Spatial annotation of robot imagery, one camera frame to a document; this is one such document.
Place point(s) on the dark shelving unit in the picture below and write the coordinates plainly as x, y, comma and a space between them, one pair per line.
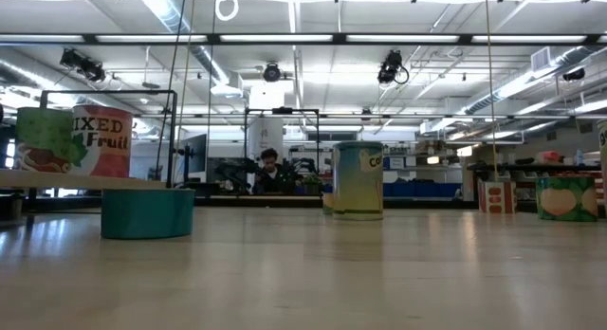
521, 167

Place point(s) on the light wooden shelf board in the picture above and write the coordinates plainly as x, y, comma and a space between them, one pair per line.
71, 180

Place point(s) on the black ceiling fixture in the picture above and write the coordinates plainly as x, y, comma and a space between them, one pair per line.
574, 74

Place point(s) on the tall blue yellow corn can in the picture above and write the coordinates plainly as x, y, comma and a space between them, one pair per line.
356, 183

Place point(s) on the pink mixed fruit can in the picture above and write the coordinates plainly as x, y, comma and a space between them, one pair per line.
109, 145

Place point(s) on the black overhead light bar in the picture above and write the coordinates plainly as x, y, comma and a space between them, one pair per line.
275, 38

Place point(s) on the dark monitor on stand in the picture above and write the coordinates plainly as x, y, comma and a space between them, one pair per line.
196, 152

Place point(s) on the silver ceiling duct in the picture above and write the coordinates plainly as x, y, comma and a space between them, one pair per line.
166, 12

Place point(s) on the black metal shelf frame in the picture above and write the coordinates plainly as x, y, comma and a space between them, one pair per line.
171, 131

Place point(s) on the pink item on shelving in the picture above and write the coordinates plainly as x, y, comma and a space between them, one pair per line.
550, 157

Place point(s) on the black ceiling spotlights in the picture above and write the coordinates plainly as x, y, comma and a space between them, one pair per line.
85, 67

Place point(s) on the white round column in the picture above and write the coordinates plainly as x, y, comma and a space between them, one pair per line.
265, 133

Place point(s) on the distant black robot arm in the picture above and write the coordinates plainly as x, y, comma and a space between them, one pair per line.
237, 171

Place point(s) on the round black overhead camera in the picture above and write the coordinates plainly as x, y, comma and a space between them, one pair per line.
271, 72

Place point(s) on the white red diced tomatoes can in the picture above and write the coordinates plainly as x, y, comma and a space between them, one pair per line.
496, 197

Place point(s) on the distant black metal frame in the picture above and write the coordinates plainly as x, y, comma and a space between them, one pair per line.
284, 111

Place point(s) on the small potted plant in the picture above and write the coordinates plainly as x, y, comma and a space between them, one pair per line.
313, 183

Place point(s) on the short green peach can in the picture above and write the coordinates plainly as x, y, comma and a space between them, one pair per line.
566, 199

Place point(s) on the short teal can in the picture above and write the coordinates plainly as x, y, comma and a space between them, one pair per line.
147, 214

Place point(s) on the white ceiling air vent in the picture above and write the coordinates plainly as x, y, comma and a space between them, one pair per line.
540, 59

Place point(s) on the person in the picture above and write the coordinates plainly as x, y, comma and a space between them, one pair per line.
272, 178

